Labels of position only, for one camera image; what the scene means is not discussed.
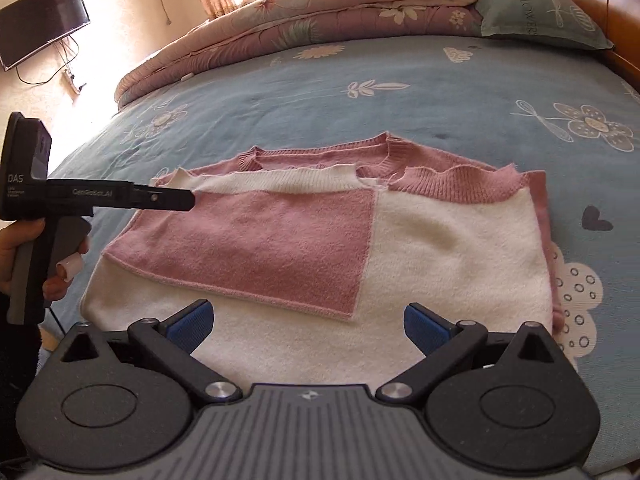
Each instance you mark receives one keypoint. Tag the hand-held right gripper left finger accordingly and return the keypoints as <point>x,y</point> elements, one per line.
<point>190,325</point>

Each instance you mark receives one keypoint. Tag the pink and white knit sweater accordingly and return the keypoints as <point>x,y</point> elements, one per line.
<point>425,250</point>

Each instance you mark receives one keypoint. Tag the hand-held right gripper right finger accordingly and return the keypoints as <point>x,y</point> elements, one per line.
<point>425,327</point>

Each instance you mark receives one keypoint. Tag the blue floral bed sheet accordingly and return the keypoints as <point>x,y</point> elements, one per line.
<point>350,100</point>

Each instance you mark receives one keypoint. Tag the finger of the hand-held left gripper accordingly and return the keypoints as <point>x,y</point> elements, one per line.
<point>165,199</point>

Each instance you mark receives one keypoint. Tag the wooden headboard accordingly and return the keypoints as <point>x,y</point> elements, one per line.
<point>620,10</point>

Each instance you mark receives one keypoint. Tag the grey-green printed pillow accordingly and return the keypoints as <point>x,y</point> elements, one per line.
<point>540,15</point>

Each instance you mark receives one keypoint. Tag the white wall socket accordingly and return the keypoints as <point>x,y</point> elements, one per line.
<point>74,81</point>

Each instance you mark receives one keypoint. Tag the black wall television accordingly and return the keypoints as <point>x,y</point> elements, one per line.
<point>45,25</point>

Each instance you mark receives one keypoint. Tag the folded floral quilt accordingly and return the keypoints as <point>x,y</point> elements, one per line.
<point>325,15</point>

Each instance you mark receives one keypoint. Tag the person's left hand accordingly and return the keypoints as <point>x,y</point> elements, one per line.
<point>15,245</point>

